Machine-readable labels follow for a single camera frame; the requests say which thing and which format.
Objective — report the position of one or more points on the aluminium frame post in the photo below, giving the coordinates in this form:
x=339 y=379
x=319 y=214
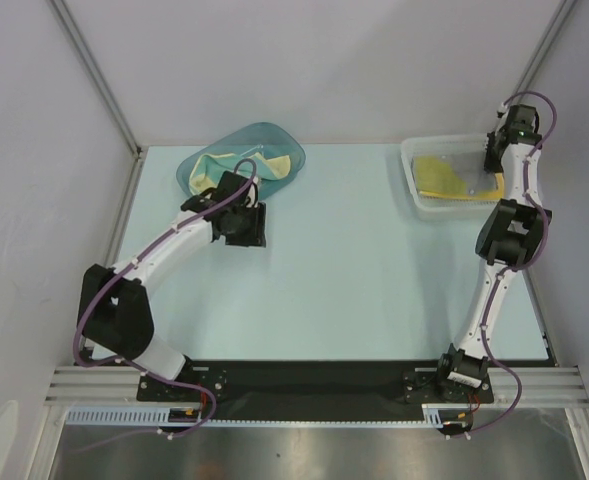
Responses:
x=80 y=46
x=534 y=67

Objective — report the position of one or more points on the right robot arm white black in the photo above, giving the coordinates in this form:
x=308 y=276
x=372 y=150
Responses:
x=511 y=239

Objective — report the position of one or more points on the teal transparent plastic bin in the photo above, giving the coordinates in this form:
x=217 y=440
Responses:
x=262 y=149

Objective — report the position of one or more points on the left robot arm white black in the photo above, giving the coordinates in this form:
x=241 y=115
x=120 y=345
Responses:
x=115 y=311

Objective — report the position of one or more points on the grey towel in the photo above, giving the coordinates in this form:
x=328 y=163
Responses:
x=467 y=166

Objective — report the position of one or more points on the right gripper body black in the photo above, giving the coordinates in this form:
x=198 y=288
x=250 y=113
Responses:
x=492 y=157

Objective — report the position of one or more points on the yellow chick face towel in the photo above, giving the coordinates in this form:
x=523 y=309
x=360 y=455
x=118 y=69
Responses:
x=452 y=187

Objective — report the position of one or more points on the left aluminium frame post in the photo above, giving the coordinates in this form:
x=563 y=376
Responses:
x=80 y=46

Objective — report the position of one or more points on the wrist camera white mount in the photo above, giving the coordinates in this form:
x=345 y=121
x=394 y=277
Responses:
x=501 y=110
x=252 y=194

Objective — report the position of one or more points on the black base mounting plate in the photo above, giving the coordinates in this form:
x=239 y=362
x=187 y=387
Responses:
x=315 y=391

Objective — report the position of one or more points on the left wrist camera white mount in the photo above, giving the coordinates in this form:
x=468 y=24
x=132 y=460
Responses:
x=252 y=194

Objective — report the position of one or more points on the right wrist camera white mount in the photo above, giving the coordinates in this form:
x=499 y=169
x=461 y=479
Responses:
x=501 y=110

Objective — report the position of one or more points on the white perforated plastic basket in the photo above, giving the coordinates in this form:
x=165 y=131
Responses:
x=520 y=171

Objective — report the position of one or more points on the teal and yellow towel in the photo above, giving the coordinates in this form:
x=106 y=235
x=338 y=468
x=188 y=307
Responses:
x=273 y=173

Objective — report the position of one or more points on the right aluminium frame post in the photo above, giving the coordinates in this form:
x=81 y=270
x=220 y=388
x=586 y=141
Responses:
x=534 y=67

